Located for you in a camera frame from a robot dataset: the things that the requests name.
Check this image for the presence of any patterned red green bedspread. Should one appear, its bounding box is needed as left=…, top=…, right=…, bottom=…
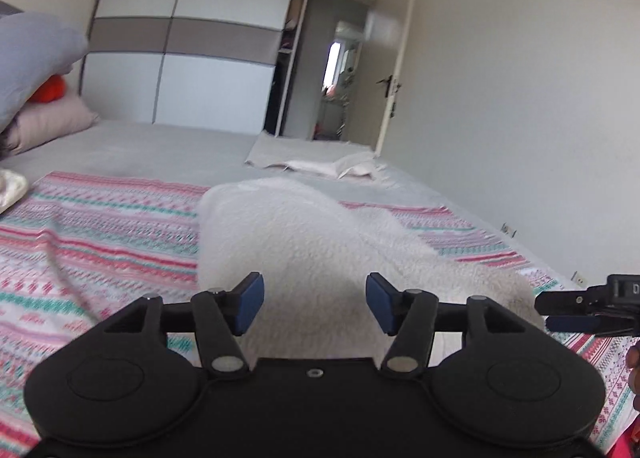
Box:
left=1, top=172, right=637, bottom=457

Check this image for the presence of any orange plush toy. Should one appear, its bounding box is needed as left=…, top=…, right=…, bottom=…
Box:
left=28, top=75, right=67, bottom=104

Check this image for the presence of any white grey sliding wardrobe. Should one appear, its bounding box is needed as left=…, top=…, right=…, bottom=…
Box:
left=79, top=0, right=308, bottom=134

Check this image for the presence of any white fleece sherpa jacket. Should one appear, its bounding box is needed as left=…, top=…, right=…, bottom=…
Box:
left=198, top=178, right=544, bottom=363

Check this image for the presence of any grey bed sheet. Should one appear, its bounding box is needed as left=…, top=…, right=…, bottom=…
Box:
left=1, top=120, right=575, bottom=290

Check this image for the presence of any grey blue pillow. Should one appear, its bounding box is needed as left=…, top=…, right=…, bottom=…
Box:
left=0, top=12, right=89, bottom=131

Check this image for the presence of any pale pink pillow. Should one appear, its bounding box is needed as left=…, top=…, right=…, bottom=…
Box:
left=3, top=92, right=99, bottom=155

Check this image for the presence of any white bedroom door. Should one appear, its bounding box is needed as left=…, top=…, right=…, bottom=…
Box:
left=343, top=0, right=416, bottom=155

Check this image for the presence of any white quilted folded blanket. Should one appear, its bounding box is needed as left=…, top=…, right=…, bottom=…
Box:
left=0, top=169, right=29, bottom=215

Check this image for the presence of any beige crumpled cloth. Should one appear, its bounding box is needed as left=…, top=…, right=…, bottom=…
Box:
left=245, top=132, right=385, bottom=181

